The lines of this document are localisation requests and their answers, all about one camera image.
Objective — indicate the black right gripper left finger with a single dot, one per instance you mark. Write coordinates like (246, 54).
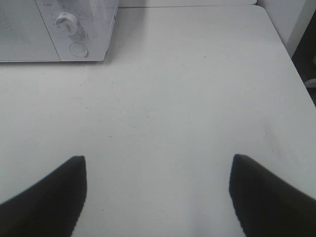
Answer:
(49, 208)

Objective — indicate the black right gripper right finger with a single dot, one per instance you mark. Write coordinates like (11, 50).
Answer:
(267, 206)

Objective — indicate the white microwave oven body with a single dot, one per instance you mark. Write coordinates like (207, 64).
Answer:
(97, 19)

